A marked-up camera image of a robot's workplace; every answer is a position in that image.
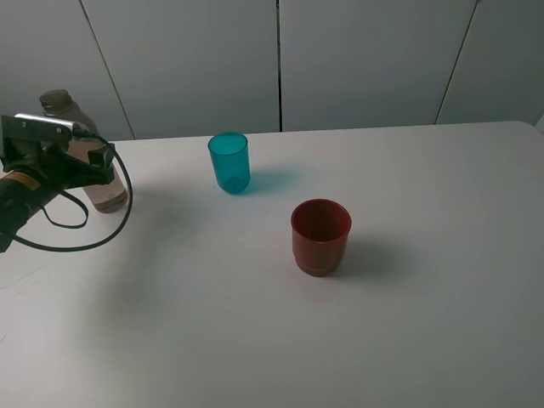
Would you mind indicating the teal transparent plastic cup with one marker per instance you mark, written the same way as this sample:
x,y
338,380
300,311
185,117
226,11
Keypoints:
x,y
230,160

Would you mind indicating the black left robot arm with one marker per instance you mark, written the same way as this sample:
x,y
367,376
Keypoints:
x,y
24,194

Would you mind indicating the red plastic cup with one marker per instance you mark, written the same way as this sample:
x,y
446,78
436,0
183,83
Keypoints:
x,y
320,230

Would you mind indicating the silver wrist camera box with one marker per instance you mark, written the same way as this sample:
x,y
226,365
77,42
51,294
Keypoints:
x,y
40,129

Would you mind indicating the smoky transparent water bottle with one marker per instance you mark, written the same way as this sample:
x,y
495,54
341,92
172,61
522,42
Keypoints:
x,y
59,104

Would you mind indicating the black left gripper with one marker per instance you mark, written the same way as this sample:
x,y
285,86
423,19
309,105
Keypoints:
x,y
49,160

